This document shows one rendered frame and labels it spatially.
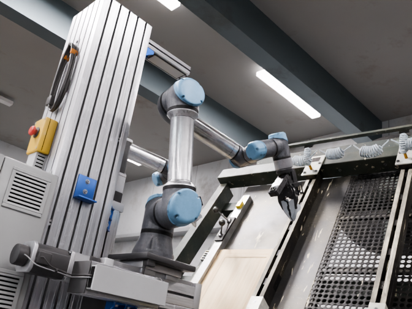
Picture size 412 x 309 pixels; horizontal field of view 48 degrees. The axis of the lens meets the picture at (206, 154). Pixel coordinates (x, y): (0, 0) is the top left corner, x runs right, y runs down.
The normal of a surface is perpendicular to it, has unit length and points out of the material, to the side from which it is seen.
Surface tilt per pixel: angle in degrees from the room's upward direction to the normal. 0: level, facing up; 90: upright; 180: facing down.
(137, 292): 90
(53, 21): 90
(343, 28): 180
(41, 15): 90
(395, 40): 180
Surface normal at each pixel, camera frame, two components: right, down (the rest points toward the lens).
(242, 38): -0.14, 0.91
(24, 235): 0.71, -0.18
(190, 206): 0.52, -0.14
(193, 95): 0.54, -0.39
